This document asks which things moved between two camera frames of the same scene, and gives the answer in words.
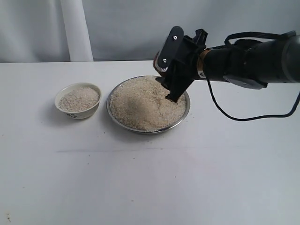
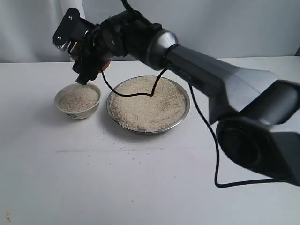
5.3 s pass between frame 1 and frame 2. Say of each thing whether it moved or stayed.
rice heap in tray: stayed
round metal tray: stayed
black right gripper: moved
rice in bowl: stayed
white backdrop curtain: stayed
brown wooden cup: moved
